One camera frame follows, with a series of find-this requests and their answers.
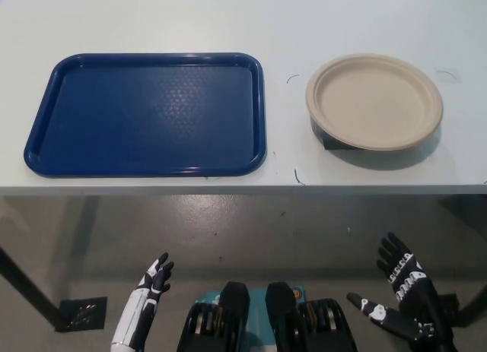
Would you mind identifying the beige round paper plate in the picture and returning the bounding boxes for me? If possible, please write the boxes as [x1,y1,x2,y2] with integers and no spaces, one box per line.
[304,53,444,152]

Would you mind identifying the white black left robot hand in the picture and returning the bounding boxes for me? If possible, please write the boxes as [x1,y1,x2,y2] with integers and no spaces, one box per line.
[110,252,175,346]

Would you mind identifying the black teal robot body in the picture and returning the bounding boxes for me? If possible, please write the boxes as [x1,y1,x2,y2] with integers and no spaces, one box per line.
[177,281,358,352]

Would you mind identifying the grey perforated plastic basket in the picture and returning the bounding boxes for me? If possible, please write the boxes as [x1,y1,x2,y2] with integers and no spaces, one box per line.
[308,114,366,150]

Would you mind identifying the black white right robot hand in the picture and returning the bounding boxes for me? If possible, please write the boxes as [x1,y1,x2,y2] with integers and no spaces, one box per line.
[346,232,457,352]

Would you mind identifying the black table leg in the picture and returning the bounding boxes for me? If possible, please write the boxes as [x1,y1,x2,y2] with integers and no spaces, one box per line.
[456,287,487,328]
[0,245,68,325]

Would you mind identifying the blue plastic serving tray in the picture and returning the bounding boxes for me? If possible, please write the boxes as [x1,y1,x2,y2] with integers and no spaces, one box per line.
[23,52,268,178]

